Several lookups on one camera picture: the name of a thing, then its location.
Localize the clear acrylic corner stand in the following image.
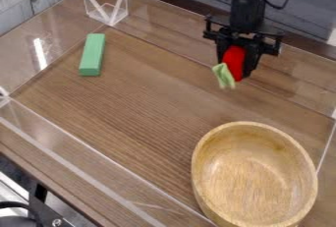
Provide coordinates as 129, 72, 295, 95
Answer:
84, 0, 128, 27

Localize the wooden bowl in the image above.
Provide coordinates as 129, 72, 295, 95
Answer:
191, 121, 317, 227

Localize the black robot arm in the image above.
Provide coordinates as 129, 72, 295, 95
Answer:
204, 0, 289, 82

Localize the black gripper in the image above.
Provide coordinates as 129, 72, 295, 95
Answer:
204, 15, 284, 78

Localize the red plush strawberry toy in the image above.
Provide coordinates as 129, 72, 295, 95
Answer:
211, 45, 245, 88

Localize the black cable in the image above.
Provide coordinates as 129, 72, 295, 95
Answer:
0, 200, 37, 227

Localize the clear acrylic tray barrier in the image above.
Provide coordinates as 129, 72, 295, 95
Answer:
0, 0, 336, 227

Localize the black table leg bracket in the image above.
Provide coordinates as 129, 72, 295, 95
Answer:
29, 184, 75, 227

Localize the green rectangular block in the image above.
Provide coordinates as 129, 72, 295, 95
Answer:
79, 33, 105, 77

